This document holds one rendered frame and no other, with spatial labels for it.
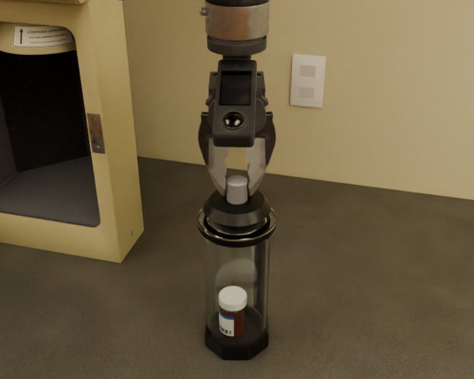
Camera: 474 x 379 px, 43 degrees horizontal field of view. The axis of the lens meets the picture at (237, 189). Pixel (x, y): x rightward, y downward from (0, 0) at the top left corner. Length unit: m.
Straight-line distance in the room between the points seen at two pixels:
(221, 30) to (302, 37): 0.60
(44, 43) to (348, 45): 0.60
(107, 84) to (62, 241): 0.33
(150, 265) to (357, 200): 0.47
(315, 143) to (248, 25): 0.70
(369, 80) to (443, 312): 0.51
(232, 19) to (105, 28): 0.32
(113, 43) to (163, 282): 0.41
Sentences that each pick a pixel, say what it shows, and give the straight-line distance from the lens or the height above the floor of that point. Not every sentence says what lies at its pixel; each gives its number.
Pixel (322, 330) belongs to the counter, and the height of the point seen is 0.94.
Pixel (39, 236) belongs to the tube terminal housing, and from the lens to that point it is 1.18.
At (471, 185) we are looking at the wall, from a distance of 1.40.
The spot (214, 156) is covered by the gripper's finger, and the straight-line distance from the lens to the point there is 0.77.
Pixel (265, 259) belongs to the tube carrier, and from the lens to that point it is 0.84.
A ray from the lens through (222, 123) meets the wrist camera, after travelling 0.67.
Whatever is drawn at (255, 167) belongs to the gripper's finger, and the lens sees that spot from 0.78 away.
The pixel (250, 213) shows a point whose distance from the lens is 0.78.
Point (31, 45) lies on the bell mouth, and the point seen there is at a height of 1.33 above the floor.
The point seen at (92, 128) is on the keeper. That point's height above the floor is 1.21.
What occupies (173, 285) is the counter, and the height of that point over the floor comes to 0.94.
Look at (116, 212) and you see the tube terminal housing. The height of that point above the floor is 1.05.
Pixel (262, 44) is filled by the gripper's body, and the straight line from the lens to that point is 0.72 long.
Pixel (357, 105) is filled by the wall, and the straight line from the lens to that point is 1.32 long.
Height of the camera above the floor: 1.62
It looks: 31 degrees down
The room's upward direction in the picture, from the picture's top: straight up
